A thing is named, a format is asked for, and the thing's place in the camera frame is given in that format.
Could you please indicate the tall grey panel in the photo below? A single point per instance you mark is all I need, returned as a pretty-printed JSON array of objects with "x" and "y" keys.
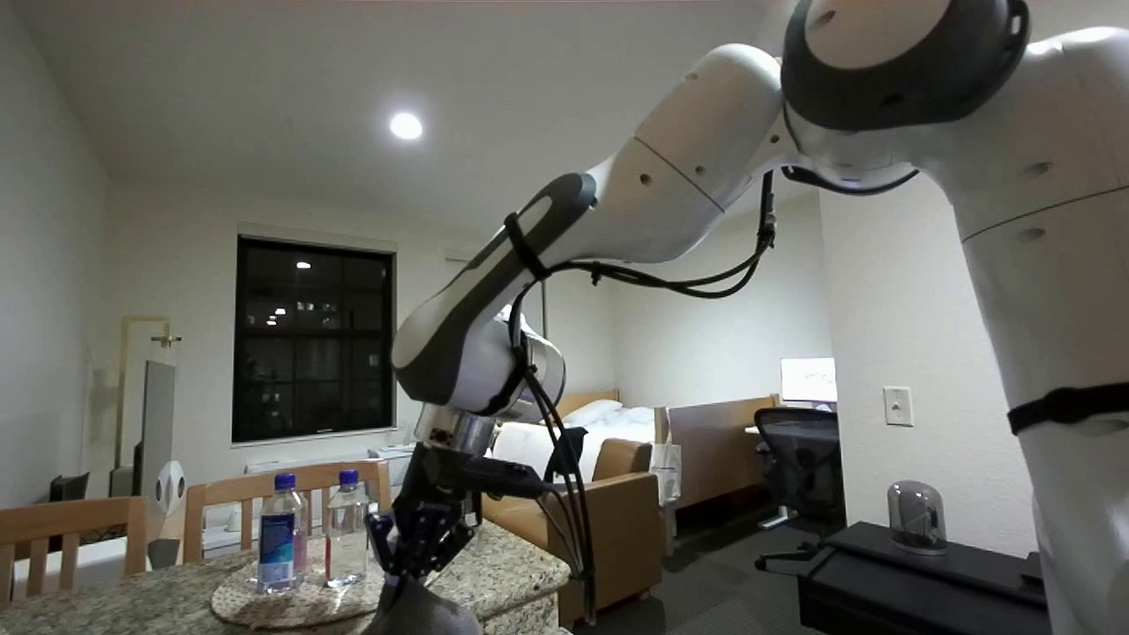
[{"x": 158, "y": 417}]

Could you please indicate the white light switch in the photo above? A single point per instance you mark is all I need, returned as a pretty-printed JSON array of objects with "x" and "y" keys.
[{"x": 897, "y": 406}]

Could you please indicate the small white device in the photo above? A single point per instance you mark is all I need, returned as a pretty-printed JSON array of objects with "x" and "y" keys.
[{"x": 172, "y": 485}]

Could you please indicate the wooden desk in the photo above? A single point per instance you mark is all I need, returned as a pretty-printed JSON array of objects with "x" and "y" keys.
[{"x": 711, "y": 445}]

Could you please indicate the wooden chair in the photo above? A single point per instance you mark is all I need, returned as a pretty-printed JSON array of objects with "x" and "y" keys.
[
  {"x": 73, "y": 518},
  {"x": 233, "y": 485}
]

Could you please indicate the black office chair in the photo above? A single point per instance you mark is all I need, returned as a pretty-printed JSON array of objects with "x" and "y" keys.
[{"x": 798, "y": 465}]

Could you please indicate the round glass plate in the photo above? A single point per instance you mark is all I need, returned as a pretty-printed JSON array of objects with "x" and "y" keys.
[{"x": 284, "y": 605}]

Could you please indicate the white laptop screen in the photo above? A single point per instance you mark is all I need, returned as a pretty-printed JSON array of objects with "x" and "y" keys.
[{"x": 810, "y": 378}]

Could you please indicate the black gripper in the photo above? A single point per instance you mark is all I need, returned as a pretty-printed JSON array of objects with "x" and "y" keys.
[{"x": 437, "y": 498}]

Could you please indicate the tan armchair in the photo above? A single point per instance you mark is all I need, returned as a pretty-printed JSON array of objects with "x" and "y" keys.
[{"x": 622, "y": 530}]

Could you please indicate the black equipment case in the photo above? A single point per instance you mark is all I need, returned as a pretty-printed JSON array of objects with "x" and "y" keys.
[{"x": 918, "y": 584}]

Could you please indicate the grey cylindrical device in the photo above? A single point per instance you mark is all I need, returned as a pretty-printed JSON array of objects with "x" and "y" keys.
[{"x": 918, "y": 514}]

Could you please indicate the clear water bottle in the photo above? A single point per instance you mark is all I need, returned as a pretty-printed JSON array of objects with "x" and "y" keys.
[{"x": 348, "y": 534}]

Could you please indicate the round ceiling light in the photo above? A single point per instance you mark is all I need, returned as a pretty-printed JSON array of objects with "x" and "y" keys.
[{"x": 407, "y": 124}]

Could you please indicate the bed with white bedding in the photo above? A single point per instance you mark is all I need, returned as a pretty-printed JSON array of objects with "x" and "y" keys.
[{"x": 622, "y": 421}]

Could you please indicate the dark window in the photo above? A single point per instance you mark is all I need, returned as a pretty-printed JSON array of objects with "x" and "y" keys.
[{"x": 312, "y": 341}]

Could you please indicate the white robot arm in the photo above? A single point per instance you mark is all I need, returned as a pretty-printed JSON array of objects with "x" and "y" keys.
[{"x": 706, "y": 130}]

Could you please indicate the water bottle blue label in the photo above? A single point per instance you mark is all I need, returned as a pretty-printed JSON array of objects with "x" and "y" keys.
[{"x": 280, "y": 540}]

